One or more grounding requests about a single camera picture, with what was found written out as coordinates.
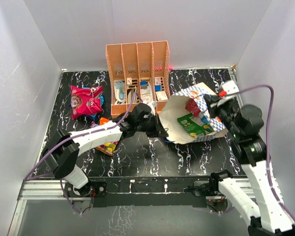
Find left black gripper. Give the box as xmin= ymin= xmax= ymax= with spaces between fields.
xmin=136 ymin=113 xmax=169 ymax=139

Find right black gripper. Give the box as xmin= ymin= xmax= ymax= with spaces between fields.
xmin=203 ymin=93 xmax=241 ymax=138

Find blue checkered paper bag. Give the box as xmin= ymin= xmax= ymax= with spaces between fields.
xmin=159 ymin=83 xmax=228 ymax=144

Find green snack packet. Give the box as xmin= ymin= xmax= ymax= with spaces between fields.
xmin=177 ymin=113 xmax=214 ymax=138

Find orange Fox's candy bag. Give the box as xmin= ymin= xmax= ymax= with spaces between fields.
xmin=96 ymin=118 xmax=118 ymax=156

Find blue snack packet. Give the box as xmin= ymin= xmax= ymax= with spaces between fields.
xmin=68 ymin=87 xmax=105 ymax=121

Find pink red snack packet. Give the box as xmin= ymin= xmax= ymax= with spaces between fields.
xmin=70 ymin=85 xmax=104 ymax=120

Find purple Fox's candy bag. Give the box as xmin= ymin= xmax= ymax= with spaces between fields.
xmin=91 ymin=122 xmax=99 ymax=128

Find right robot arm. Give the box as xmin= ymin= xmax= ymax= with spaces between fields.
xmin=204 ymin=95 xmax=295 ymax=236

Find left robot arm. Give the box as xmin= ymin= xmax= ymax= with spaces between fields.
xmin=41 ymin=101 xmax=168 ymax=197

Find small pink snack packet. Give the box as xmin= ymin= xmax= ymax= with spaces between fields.
xmin=185 ymin=99 xmax=201 ymax=117

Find white red small box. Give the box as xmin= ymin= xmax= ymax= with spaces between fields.
xmin=155 ymin=90 xmax=168 ymax=101

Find blue eraser block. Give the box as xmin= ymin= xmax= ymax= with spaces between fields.
xmin=140 ymin=81 xmax=148 ymax=89

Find light blue tape dispenser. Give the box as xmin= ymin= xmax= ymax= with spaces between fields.
xmin=114 ymin=80 xmax=126 ymax=103

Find orange desk organizer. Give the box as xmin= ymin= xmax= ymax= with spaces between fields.
xmin=106 ymin=41 xmax=171 ymax=118

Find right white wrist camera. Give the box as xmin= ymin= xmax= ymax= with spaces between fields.
xmin=218 ymin=80 xmax=239 ymax=101

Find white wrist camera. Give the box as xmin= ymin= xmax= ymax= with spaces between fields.
xmin=218 ymin=80 xmax=239 ymax=101
xmin=143 ymin=100 xmax=157 ymax=116

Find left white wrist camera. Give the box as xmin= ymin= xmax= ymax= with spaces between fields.
xmin=143 ymin=100 xmax=157 ymax=116

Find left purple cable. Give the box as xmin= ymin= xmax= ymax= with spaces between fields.
xmin=23 ymin=92 xmax=138 ymax=214

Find purple cable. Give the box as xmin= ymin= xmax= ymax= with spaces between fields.
xmin=226 ymin=85 xmax=295 ymax=234
xmin=23 ymin=92 xmax=138 ymax=214

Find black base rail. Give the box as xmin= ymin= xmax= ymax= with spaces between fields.
xmin=63 ymin=176 xmax=256 ymax=209

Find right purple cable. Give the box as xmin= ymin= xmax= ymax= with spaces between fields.
xmin=226 ymin=85 xmax=295 ymax=234

